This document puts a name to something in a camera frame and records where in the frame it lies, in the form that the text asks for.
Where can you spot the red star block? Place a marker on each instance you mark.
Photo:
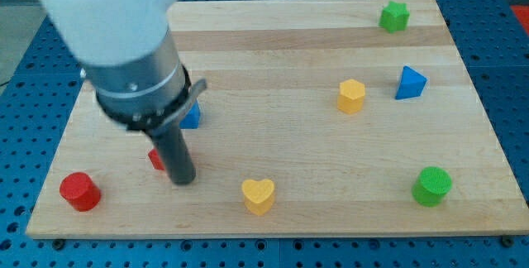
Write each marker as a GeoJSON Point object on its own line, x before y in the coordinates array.
{"type": "Point", "coordinates": [155, 160]}

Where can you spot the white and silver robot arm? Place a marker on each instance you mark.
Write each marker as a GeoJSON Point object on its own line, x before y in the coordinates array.
{"type": "Point", "coordinates": [128, 55]}

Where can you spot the green star block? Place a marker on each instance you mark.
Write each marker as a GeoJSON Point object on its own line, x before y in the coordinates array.
{"type": "Point", "coordinates": [394, 17]}

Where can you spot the blue cube block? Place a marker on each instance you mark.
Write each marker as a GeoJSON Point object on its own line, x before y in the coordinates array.
{"type": "Point", "coordinates": [192, 119]}

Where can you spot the yellow heart block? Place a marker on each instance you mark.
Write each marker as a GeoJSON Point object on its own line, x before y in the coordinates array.
{"type": "Point", "coordinates": [259, 195]}

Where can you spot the yellow hexagon block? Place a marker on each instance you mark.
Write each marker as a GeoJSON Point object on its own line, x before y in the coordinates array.
{"type": "Point", "coordinates": [351, 96]}

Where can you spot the light wooden board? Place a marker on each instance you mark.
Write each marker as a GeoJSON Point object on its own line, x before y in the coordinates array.
{"type": "Point", "coordinates": [273, 69]}

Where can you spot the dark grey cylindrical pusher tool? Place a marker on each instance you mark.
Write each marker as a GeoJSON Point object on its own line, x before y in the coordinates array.
{"type": "Point", "coordinates": [172, 150]}

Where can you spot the blue triangle block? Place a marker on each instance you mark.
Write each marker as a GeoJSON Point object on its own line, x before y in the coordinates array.
{"type": "Point", "coordinates": [411, 84]}

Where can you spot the green cylinder block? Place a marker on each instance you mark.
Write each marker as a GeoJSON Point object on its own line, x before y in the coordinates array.
{"type": "Point", "coordinates": [431, 186]}

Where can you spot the red cylinder block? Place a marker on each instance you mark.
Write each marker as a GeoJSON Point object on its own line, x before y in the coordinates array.
{"type": "Point", "coordinates": [79, 190]}

